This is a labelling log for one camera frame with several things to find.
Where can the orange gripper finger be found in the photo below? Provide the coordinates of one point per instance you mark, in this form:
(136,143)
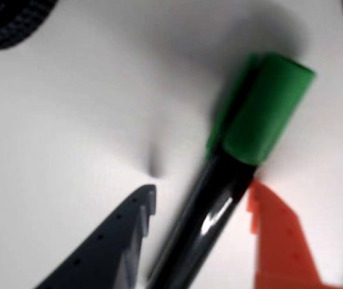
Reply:
(283,250)

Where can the green capped black marker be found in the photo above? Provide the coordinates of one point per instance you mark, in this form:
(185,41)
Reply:
(261,114)

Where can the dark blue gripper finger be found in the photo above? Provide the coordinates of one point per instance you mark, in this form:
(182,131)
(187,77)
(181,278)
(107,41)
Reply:
(105,256)

